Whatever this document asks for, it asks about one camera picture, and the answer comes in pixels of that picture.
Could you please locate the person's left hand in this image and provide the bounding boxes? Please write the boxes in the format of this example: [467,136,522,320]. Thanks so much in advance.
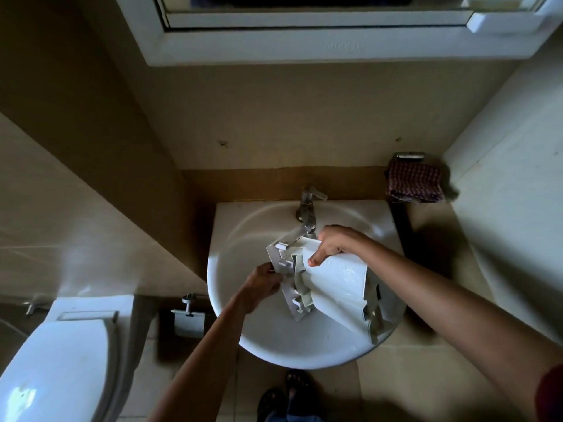
[237,262,283,315]

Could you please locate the person's right hand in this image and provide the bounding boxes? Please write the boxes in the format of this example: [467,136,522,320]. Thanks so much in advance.
[307,224,370,268]

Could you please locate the person's right forearm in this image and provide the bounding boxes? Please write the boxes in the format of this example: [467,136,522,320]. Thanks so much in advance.
[356,234,563,420]

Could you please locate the person's left forearm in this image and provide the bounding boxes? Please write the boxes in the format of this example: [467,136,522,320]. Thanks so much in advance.
[147,298,252,422]

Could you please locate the metal faucet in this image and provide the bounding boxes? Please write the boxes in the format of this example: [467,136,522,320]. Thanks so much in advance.
[296,185,328,238]

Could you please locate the white ceramic sink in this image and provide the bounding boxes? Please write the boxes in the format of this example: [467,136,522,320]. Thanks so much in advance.
[206,199,408,370]

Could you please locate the metal toilet paper holder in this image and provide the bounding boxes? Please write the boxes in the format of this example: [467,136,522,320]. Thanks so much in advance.
[171,293,208,339]

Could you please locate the red checkered cloth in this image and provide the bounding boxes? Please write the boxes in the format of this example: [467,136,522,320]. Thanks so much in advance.
[386,158,445,204]

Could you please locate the black right sandal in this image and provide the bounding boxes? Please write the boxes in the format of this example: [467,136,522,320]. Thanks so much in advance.
[284,369,316,405]

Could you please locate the blue jeans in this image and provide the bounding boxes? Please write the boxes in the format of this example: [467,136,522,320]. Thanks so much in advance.
[263,399,324,422]

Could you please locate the white framed mirror cabinet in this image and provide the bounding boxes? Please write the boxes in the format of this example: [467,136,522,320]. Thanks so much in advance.
[114,0,563,67]

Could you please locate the white toilet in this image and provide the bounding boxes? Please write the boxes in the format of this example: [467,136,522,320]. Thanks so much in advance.
[0,295,135,422]

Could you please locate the dark red shirt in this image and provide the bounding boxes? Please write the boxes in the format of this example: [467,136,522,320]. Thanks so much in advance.
[534,363,563,422]

